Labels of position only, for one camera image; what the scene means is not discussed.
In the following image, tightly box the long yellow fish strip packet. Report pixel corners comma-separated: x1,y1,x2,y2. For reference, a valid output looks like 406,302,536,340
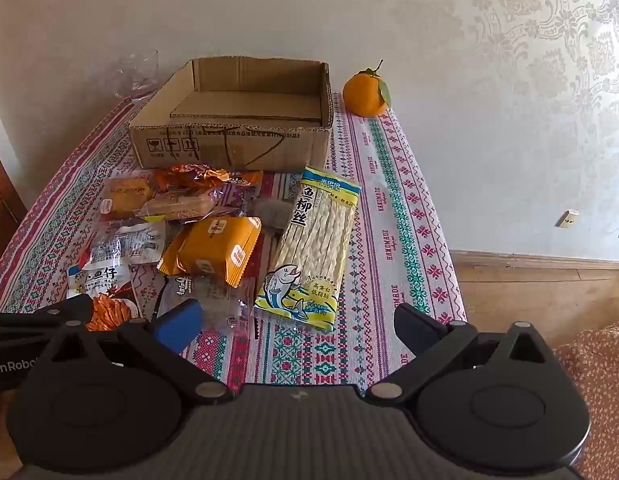
253,166,363,333

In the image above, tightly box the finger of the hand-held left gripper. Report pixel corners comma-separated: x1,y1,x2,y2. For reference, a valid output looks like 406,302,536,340
0,294,94,336

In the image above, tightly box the orange crinkled snack packet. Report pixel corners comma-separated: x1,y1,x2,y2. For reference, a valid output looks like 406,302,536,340
153,164,231,193
224,169,265,188

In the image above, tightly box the orange cake packet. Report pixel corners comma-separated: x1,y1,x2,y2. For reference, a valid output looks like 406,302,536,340
158,215,262,288

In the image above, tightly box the patterned woven tablecloth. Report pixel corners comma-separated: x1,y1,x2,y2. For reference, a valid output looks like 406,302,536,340
0,92,467,396

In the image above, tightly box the cardboard box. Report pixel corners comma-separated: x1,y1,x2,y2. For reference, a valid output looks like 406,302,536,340
128,56,335,171

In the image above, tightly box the brown wooden door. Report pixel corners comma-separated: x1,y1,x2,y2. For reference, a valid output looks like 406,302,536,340
0,135,27,271

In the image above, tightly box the clear black label snack packet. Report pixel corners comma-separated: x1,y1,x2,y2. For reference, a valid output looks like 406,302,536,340
156,274,257,333

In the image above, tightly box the white blue snack packet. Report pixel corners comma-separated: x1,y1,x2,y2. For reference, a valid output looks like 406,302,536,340
82,221,167,268

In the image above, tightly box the clear glass mug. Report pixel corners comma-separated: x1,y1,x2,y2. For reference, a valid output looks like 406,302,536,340
113,50,160,106

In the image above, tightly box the sandwich cake clear packet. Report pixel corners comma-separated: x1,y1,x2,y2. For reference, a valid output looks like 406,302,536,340
136,187,232,223

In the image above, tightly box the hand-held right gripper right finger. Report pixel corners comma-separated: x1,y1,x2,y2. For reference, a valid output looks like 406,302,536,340
365,304,560,403

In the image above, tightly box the orange fruit with leaf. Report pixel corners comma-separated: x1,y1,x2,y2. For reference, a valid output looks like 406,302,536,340
342,59,391,117

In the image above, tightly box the round cake clear packet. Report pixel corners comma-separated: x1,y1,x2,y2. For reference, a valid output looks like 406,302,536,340
98,172,157,223

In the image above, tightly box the floral cloth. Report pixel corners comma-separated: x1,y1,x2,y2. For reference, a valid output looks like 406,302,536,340
552,317,619,480

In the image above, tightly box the small grey snack packet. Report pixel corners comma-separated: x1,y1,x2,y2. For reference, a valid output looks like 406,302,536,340
252,197,292,236

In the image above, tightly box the white orange fish snack packet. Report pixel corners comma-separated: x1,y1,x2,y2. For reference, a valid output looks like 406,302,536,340
66,262,142,333

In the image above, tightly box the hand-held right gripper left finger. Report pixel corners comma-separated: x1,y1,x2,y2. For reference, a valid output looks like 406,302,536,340
39,299,235,403

